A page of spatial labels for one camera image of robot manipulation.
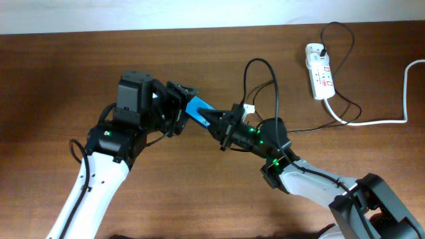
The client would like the blue Samsung Galaxy smartphone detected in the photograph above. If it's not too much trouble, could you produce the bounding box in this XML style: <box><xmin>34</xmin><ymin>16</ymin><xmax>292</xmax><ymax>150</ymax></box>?
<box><xmin>185</xmin><ymin>95</ymin><xmax>217</xmax><ymax>129</ymax></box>

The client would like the black charging cable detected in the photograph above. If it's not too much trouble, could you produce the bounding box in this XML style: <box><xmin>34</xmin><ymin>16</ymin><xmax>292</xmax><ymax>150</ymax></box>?
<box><xmin>252</xmin><ymin>21</ymin><xmax>363</xmax><ymax>134</ymax></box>

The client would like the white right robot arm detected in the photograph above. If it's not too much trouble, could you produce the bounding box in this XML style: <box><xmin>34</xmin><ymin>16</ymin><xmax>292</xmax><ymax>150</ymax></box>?
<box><xmin>198</xmin><ymin>107</ymin><xmax>424</xmax><ymax>238</ymax></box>

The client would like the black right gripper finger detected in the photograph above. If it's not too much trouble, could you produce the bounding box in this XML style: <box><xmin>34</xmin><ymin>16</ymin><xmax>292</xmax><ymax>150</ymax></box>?
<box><xmin>208</xmin><ymin>125</ymin><xmax>222</xmax><ymax>141</ymax></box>
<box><xmin>198</xmin><ymin>108</ymin><xmax>223</xmax><ymax>125</ymax></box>

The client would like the white power strip cord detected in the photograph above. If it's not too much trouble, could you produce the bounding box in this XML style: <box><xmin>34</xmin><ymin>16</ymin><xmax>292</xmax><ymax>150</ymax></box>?
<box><xmin>322</xmin><ymin>59</ymin><xmax>425</xmax><ymax>127</ymax></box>

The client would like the white charger adapter plug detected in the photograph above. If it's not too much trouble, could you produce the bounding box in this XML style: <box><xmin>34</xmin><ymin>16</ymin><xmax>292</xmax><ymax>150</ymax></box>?
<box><xmin>305</xmin><ymin>52</ymin><xmax>329</xmax><ymax>69</ymax></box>

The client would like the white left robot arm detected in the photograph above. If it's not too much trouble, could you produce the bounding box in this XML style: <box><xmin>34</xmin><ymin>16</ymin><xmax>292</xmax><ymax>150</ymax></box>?
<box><xmin>48</xmin><ymin>80</ymin><xmax>199</xmax><ymax>238</ymax></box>

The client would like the white power strip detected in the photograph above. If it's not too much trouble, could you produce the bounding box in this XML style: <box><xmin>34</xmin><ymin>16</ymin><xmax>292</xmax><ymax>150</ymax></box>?
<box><xmin>305</xmin><ymin>43</ymin><xmax>335</xmax><ymax>100</ymax></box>

